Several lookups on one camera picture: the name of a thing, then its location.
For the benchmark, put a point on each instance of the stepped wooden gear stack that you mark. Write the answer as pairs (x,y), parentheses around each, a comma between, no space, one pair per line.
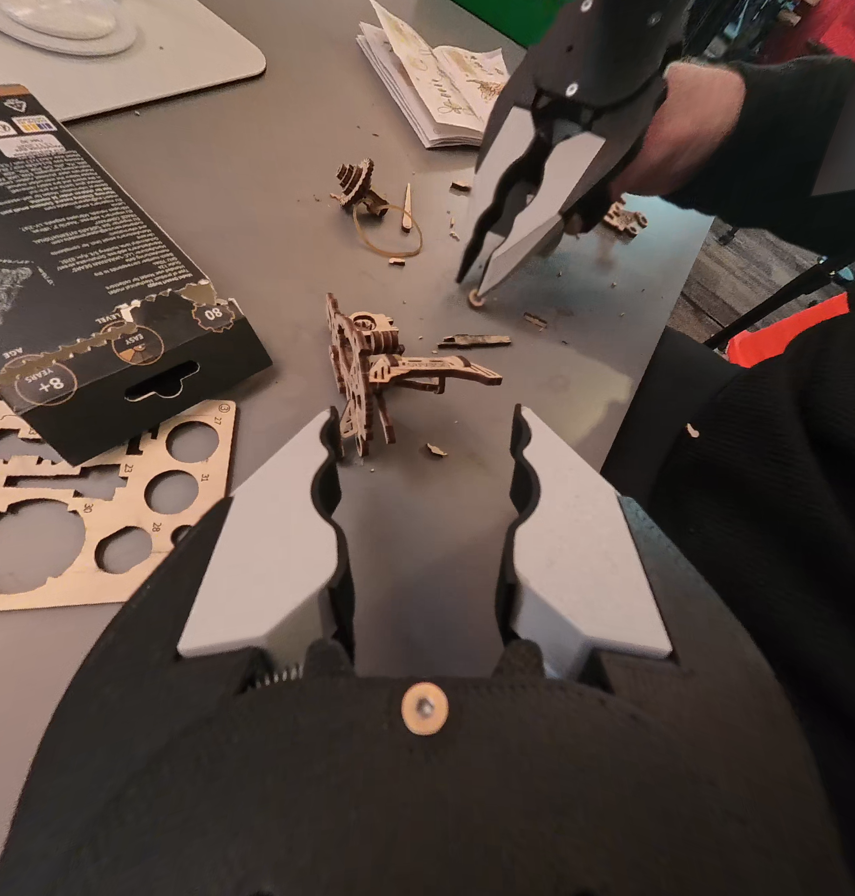
(357,182)

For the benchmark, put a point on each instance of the person's dark clothing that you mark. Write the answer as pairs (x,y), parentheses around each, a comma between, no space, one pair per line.
(763,525)

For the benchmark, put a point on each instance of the black cardboard box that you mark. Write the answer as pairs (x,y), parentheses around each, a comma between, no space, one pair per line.
(84,245)

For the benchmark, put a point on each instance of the wooden buggy model assembly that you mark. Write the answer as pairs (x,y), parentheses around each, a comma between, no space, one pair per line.
(357,392)

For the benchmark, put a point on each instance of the small wooden frame part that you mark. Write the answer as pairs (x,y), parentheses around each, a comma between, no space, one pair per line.
(624,218)

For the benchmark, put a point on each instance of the scattered wood scraps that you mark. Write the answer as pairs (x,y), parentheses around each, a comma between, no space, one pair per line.
(437,449)

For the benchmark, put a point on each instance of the green box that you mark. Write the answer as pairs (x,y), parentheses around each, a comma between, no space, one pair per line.
(504,21)

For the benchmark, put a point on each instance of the thin wooden lever part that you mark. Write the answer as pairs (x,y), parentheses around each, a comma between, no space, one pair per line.
(473,341)

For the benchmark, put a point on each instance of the laser-cut plywood part sheet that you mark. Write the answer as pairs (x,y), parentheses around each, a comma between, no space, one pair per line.
(130,511)

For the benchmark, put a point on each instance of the clear plastic blister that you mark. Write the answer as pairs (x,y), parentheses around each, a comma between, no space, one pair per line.
(49,24)

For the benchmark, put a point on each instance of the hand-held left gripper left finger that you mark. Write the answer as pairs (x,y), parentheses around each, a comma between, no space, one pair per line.
(259,560)

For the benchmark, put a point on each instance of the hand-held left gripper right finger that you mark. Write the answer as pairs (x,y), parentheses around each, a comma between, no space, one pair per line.
(581,560)

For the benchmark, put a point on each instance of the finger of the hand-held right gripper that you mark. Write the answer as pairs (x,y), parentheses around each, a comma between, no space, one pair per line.
(571,161)
(508,140)

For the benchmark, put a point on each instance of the black tripod stand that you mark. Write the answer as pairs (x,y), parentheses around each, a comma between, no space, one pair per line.
(780,304)

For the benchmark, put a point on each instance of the pointed pale wooden stick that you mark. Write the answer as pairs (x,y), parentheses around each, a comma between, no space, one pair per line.
(407,210)

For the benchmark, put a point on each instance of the red plastic crate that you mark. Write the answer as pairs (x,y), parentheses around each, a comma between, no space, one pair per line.
(819,28)

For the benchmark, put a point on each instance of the person's right hand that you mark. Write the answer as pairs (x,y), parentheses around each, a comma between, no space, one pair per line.
(686,119)

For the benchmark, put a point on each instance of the orange-red plastic item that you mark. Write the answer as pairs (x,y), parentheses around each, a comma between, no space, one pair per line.
(784,336)

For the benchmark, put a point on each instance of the person's right forearm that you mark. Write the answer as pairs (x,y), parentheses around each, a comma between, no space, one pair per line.
(784,140)

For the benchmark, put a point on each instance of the tan rubber band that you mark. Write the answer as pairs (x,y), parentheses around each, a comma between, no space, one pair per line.
(385,250)

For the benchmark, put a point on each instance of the small instruction booklet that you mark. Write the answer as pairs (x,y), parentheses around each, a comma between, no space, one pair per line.
(441,91)

